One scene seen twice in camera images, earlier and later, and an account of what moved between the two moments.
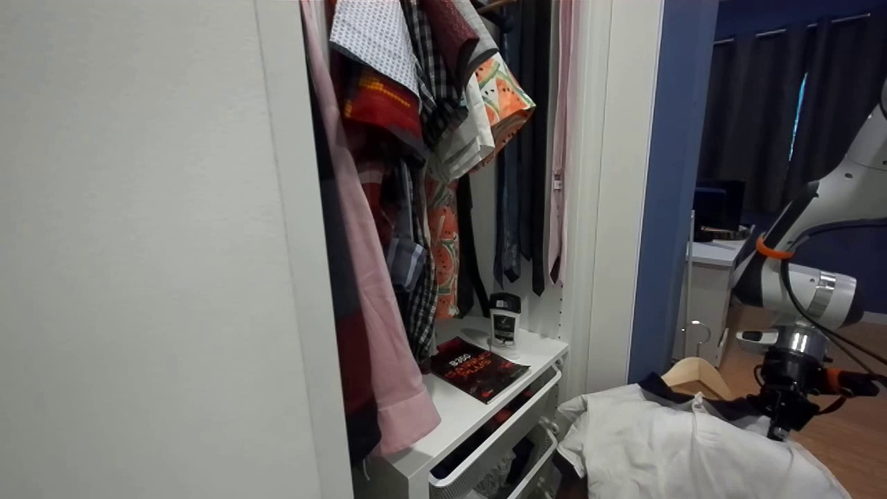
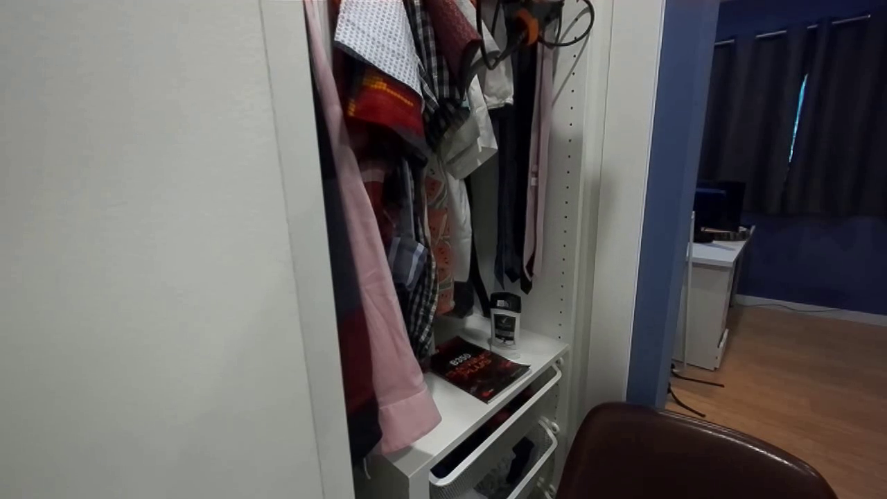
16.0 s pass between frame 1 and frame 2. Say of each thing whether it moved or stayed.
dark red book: stayed
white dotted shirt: stayed
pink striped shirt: stayed
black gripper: moved
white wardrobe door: stayed
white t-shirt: moved
